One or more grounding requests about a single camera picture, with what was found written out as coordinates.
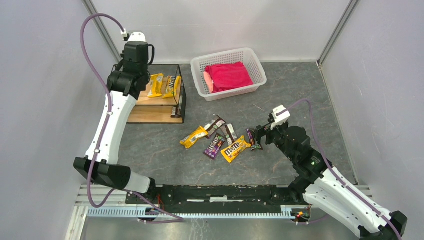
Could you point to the black wire wooden shelf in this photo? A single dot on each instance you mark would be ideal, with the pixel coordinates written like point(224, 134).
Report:
point(157, 110)

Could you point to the brown candy bag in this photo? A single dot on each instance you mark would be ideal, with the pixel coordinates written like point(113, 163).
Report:
point(229, 133)
point(214, 125)

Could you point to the purple candy bag centre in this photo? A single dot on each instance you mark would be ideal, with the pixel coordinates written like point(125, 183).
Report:
point(214, 147)

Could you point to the brown candy bag middle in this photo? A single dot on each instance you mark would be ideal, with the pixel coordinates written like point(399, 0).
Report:
point(229, 133)

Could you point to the white plastic basket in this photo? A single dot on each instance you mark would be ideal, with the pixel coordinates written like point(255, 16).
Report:
point(245, 55)

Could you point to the brown candy bag lower shelf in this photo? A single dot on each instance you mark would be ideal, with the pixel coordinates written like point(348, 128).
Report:
point(175, 113)

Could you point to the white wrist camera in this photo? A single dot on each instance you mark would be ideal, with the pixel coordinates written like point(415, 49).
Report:
point(278, 116)
point(133, 36)

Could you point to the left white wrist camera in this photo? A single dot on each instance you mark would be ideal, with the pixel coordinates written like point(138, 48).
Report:
point(133, 36)

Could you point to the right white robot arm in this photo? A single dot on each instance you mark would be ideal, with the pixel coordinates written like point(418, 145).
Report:
point(320, 184)

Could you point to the yellow M&M bag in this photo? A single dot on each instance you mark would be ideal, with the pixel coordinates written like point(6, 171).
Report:
point(232, 151)

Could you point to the yellow candy bag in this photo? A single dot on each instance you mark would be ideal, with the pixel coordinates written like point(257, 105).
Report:
point(171, 87)
point(192, 138)
point(156, 82)

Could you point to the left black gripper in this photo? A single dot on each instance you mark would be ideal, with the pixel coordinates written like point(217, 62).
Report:
point(136, 52)

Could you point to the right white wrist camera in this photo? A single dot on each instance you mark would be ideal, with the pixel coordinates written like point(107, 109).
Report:
point(278, 116)

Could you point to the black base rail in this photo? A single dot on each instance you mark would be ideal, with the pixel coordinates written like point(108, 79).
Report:
point(224, 199)

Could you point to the brown candy bag top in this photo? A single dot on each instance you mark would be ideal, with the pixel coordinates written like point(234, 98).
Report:
point(214, 125)

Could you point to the pink folded cloth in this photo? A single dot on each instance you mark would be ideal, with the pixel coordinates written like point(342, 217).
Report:
point(226, 76)

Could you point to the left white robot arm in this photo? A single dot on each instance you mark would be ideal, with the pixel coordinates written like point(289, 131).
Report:
point(100, 164)

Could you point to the purple brown M&M bag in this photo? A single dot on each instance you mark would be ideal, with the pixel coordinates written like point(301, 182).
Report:
point(254, 145)

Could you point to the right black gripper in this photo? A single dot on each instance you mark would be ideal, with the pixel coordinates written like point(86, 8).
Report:
point(265, 133)

